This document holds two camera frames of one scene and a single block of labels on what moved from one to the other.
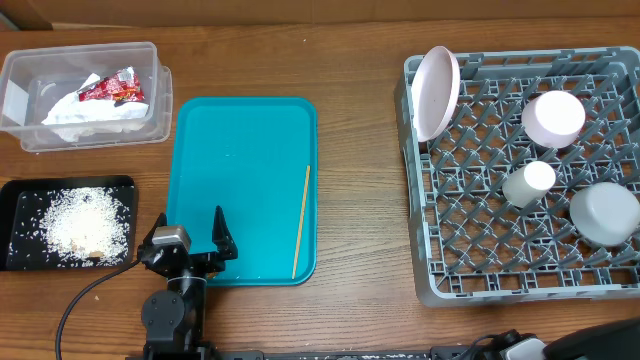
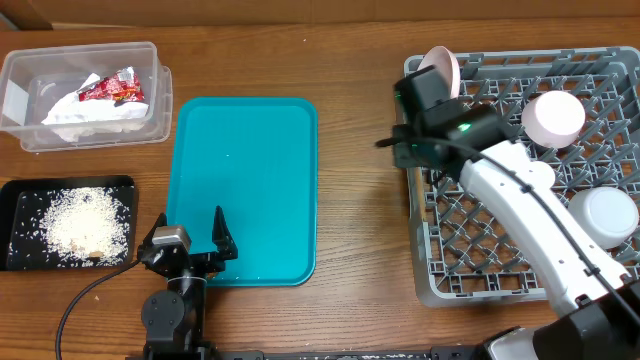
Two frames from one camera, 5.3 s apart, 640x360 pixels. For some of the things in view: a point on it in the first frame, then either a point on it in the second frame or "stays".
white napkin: [74, 120] stays
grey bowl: [605, 213] stays
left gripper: [214, 262] stays
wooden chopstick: [303, 216] → [420, 194]
